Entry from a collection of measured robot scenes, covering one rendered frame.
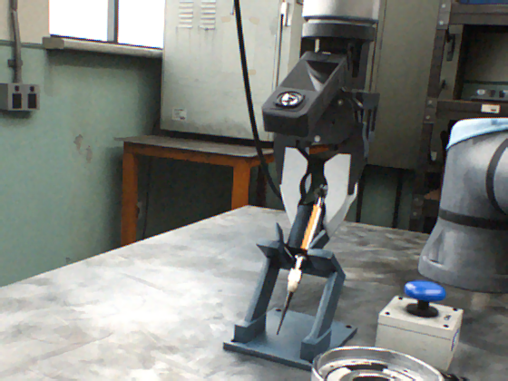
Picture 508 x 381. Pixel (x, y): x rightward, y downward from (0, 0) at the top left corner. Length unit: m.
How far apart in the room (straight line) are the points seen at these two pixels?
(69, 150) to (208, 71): 0.67
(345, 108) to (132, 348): 0.31
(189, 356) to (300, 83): 0.28
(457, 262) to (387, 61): 3.43
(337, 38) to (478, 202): 0.37
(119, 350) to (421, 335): 0.29
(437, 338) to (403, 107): 3.68
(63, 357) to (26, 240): 1.94
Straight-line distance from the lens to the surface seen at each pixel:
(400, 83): 4.31
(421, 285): 0.69
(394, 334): 0.68
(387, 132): 4.33
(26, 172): 2.52
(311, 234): 0.67
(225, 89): 2.81
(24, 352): 0.66
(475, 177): 0.94
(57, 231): 2.69
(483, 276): 0.97
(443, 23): 3.92
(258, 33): 2.76
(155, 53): 2.97
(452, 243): 0.97
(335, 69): 0.65
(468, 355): 0.74
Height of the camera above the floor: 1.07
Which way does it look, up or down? 14 degrees down
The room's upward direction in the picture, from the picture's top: 4 degrees clockwise
